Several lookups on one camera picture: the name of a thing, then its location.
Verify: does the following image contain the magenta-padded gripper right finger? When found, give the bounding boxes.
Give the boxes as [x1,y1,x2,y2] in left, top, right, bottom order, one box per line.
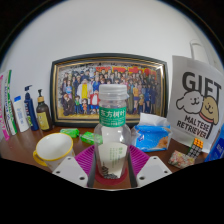
[127,144,173,189]

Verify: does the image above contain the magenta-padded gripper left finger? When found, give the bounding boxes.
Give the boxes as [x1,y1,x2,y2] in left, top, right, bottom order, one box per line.
[52,144,98,189]

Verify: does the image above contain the clear plastic bottle green label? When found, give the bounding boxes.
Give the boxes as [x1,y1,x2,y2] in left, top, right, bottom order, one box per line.
[93,83,132,180]

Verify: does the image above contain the white mug yellow rim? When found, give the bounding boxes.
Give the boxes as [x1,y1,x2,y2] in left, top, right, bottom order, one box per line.
[32,132,76,172]

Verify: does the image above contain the patterned snack packet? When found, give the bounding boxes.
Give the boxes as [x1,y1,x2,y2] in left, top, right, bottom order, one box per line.
[167,149,196,169]

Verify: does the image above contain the blue tissue pack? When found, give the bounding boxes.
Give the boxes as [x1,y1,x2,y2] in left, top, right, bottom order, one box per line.
[130,112,173,153]

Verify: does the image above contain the red round coaster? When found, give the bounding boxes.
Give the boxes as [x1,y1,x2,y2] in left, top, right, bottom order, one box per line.
[94,164,129,186]

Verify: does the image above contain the puzzle cube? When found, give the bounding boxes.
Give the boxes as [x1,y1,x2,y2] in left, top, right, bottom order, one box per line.
[186,137,204,158]

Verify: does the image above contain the amber pump bottle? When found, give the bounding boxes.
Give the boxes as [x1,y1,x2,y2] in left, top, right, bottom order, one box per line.
[35,88,54,132]

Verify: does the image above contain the blue detergent bottle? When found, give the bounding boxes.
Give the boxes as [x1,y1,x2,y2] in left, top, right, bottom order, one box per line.
[204,123,224,163]

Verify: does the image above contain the blue pump bottle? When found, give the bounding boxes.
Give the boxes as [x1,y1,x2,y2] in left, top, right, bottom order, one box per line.
[23,84,40,132]

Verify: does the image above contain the white bottle blue cap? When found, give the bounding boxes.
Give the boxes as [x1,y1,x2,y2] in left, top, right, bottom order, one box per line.
[12,95,30,133]

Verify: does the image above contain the white paper gift bag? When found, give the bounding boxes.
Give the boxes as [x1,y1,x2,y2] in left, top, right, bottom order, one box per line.
[166,39,224,154]

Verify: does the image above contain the framed group picture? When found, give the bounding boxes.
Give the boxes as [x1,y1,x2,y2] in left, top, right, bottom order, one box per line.
[49,53,169,128]

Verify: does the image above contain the pink cylindrical tube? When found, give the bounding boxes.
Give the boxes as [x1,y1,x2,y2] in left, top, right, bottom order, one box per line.
[0,74,11,141]

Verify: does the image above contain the white cylindrical tube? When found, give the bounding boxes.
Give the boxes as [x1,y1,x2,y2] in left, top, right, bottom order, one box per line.
[2,69,18,136]

